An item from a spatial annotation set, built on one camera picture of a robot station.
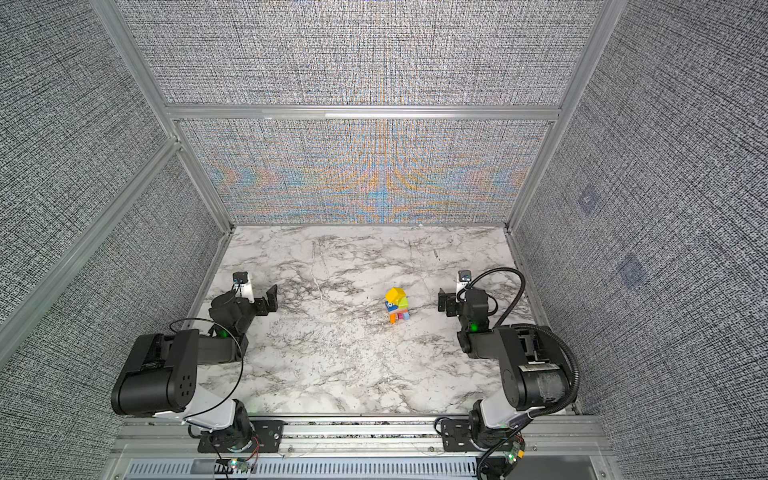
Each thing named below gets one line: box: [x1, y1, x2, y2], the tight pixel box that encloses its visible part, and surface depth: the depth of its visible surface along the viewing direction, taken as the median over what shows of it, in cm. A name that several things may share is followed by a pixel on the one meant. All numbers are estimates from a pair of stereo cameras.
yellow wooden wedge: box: [385, 287, 406, 302], surface depth 87 cm
